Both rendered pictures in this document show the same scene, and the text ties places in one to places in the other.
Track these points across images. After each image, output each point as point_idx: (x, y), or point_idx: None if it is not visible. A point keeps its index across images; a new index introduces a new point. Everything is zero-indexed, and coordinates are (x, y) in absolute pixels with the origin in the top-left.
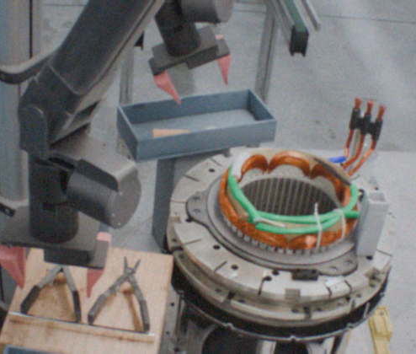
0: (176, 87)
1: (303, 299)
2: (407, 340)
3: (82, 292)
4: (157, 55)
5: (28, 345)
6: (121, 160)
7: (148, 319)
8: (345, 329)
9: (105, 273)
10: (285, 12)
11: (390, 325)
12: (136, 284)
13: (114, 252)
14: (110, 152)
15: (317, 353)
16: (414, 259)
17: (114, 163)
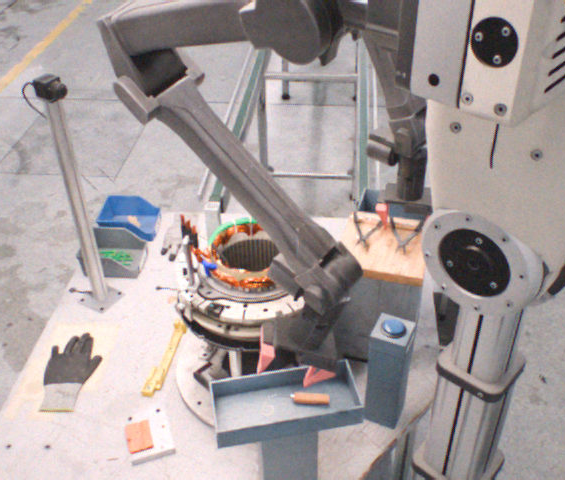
0: None
1: None
2: (139, 373)
3: (389, 245)
4: (331, 345)
5: (416, 221)
6: (377, 132)
7: (354, 212)
8: None
9: (375, 254)
10: None
11: (151, 370)
12: (358, 231)
13: (369, 266)
14: (383, 135)
15: (216, 359)
16: (75, 448)
17: (381, 130)
